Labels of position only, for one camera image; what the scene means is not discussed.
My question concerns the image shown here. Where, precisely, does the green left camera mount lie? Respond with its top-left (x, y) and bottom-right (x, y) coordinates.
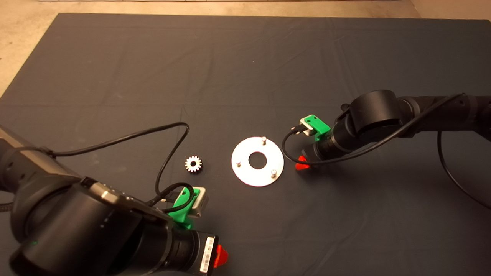
top-left (169, 187), bottom-right (201, 230)

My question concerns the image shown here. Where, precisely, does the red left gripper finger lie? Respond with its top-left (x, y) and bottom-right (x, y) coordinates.
top-left (214, 245), bottom-right (229, 268)

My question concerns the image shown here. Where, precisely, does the dark grey table cloth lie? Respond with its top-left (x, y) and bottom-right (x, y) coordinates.
top-left (0, 13), bottom-right (491, 276)

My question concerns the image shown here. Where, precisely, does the round metal carrier plate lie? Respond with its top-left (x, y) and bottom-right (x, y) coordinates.
top-left (231, 136), bottom-right (285, 187)

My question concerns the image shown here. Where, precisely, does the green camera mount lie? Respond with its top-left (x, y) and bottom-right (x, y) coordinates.
top-left (305, 115), bottom-right (331, 141)
top-left (169, 187), bottom-right (201, 230)

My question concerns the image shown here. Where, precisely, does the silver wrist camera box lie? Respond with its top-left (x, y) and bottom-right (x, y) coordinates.
top-left (299, 117), bottom-right (316, 135)
top-left (191, 187), bottom-right (209, 217)

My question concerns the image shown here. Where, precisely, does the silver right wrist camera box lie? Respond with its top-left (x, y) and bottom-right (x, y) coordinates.
top-left (299, 117), bottom-right (316, 135)

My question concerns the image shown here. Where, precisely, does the small steel planetary gear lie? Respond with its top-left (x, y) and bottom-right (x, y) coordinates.
top-left (185, 156), bottom-right (203, 173)

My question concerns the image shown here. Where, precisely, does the green right camera mount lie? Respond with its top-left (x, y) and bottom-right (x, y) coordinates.
top-left (305, 115), bottom-right (331, 141)

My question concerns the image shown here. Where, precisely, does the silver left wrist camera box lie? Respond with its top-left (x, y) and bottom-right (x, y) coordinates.
top-left (191, 187), bottom-right (209, 217)

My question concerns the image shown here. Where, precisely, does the black right camera cable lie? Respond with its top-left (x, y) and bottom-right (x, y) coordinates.
top-left (282, 93), bottom-right (491, 209)

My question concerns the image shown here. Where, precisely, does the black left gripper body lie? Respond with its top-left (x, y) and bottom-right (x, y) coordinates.
top-left (171, 229), bottom-right (219, 274)

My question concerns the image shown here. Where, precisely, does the black left camera cable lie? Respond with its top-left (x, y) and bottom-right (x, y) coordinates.
top-left (46, 122), bottom-right (190, 213)

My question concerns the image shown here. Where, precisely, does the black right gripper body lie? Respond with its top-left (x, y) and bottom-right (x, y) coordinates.
top-left (307, 132), bottom-right (348, 163)

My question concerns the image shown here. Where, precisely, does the black camera cable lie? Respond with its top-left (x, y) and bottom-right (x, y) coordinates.
top-left (46, 122), bottom-right (190, 213)
top-left (282, 93), bottom-right (491, 209)

